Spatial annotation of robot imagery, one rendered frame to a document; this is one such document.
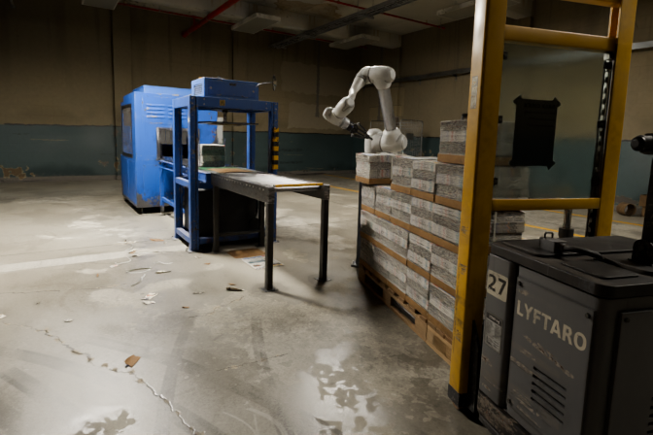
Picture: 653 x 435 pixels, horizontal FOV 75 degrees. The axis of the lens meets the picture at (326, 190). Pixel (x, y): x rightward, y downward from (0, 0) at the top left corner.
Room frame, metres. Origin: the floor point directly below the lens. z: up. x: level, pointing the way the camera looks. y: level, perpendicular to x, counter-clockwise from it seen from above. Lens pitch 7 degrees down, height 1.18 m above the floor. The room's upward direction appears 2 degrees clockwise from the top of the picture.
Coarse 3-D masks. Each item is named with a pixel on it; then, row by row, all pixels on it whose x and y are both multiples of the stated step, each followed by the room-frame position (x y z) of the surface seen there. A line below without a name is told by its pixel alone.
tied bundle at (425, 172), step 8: (416, 160) 2.61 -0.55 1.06; (424, 160) 2.59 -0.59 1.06; (432, 160) 2.62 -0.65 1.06; (416, 168) 2.60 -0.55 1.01; (424, 168) 2.50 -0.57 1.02; (432, 168) 2.40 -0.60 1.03; (416, 176) 2.60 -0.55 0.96; (424, 176) 2.51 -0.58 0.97; (432, 176) 2.41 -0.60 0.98; (416, 184) 2.59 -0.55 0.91; (424, 184) 2.49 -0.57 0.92; (432, 184) 2.39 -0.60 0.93; (432, 192) 2.39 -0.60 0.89
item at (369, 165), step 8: (360, 160) 3.43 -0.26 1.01; (368, 160) 3.25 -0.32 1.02; (376, 160) 3.26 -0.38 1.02; (384, 160) 3.27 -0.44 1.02; (360, 168) 3.43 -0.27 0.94; (368, 168) 3.25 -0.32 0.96; (376, 168) 3.26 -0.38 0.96; (384, 168) 3.28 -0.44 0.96; (360, 176) 3.43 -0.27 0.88; (368, 176) 3.26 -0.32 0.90; (376, 176) 3.26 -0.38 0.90; (384, 176) 3.28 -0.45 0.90
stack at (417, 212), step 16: (368, 192) 3.33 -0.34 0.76; (384, 192) 3.05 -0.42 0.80; (400, 192) 2.83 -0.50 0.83; (384, 208) 3.03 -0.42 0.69; (400, 208) 2.79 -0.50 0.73; (416, 208) 2.58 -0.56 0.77; (432, 208) 2.39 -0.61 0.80; (368, 224) 3.30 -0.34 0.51; (384, 224) 3.01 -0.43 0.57; (416, 224) 2.57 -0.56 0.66; (432, 224) 2.37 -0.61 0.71; (384, 240) 3.02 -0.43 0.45; (400, 240) 2.74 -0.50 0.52; (416, 240) 2.55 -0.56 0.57; (368, 256) 3.29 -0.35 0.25; (384, 256) 3.00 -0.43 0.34; (416, 256) 2.53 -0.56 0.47; (368, 272) 3.26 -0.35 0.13; (384, 272) 2.98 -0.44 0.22; (400, 272) 2.72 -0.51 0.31; (416, 272) 2.54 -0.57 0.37; (384, 288) 2.96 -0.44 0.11; (400, 288) 2.72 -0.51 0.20; (416, 288) 2.50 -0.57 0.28; (400, 304) 2.70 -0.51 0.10; (416, 320) 2.49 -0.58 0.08
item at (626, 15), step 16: (624, 0) 1.90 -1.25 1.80; (624, 16) 1.90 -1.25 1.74; (608, 32) 1.99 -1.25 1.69; (624, 32) 1.90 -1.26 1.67; (624, 48) 1.91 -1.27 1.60; (624, 64) 1.91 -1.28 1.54; (624, 80) 1.91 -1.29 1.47; (608, 96) 1.97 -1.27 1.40; (624, 96) 1.91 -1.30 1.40; (608, 112) 1.90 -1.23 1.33; (624, 112) 1.92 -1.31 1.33; (608, 128) 1.90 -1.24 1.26; (608, 144) 1.90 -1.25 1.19; (608, 160) 1.90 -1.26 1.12; (608, 176) 1.90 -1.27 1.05; (608, 192) 1.91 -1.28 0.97; (608, 208) 1.91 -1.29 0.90; (592, 224) 1.97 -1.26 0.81; (608, 224) 1.91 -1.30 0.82
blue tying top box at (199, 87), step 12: (192, 84) 4.67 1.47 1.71; (204, 84) 4.35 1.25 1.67; (216, 84) 4.41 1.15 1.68; (228, 84) 4.48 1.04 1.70; (240, 84) 4.55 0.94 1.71; (252, 84) 4.63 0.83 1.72; (216, 96) 4.41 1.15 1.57; (228, 96) 4.49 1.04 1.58; (240, 96) 4.55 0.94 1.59; (252, 96) 4.63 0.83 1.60
